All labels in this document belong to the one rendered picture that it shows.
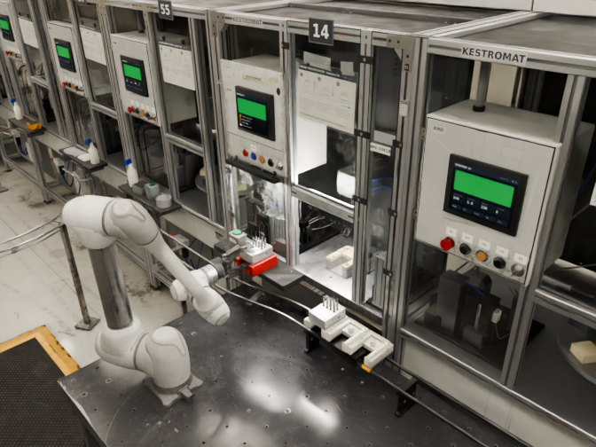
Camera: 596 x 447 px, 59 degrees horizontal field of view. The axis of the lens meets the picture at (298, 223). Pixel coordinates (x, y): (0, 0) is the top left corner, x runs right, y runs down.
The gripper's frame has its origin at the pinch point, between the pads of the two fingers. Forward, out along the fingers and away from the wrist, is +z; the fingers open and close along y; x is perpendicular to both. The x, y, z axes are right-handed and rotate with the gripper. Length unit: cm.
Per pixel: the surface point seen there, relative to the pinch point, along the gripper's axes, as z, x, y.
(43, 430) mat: -97, 64, -97
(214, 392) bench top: -47, -33, -29
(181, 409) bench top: -62, -31, -29
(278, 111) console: 16, -6, 68
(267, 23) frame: 19, 2, 101
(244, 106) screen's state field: 14, 14, 66
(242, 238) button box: 5.4, 11.4, 2.1
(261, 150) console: 15.8, 6.1, 46.7
